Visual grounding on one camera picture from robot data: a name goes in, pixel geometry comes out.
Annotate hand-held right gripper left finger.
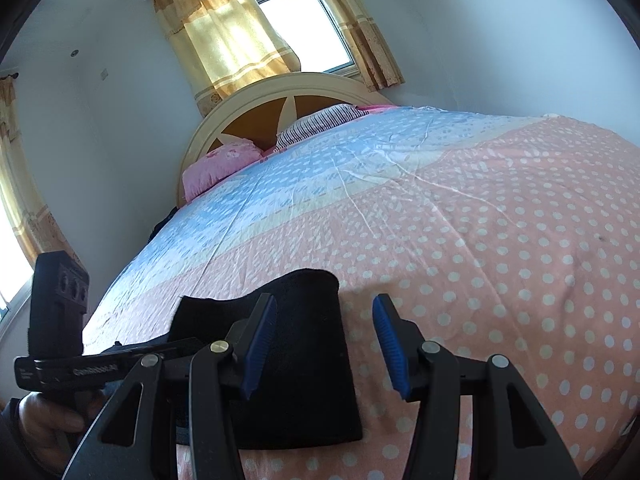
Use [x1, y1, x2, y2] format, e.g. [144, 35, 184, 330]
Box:
[62, 292, 278, 480]

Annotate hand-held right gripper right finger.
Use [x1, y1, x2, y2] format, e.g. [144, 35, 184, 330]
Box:
[371, 293, 573, 480]

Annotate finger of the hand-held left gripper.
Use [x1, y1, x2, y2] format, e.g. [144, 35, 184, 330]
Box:
[117, 339, 206, 363]

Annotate black pants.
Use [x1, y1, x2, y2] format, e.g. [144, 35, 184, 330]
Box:
[170, 269, 363, 451]

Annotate person's left hand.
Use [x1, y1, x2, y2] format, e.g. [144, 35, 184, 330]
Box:
[20, 392, 108, 478]

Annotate sliding glass window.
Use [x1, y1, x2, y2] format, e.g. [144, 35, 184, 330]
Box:
[235, 0, 358, 77]
[0, 180, 37, 326]

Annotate bed with dotted sheet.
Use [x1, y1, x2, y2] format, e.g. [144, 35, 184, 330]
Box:
[82, 105, 640, 480]

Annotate pink flowered pillow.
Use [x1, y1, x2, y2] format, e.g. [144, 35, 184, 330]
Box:
[182, 140, 264, 202]

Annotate striped pillow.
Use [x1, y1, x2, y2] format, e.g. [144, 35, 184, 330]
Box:
[276, 103, 368, 151]

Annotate cream arched wooden headboard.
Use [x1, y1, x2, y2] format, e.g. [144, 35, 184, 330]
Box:
[176, 72, 396, 206]

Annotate narrow yellow patterned curtain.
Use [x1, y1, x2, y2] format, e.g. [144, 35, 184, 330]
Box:
[302, 0, 405, 92]

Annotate wide yellow patterned curtain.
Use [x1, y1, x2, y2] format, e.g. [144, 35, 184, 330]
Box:
[152, 0, 302, 117]

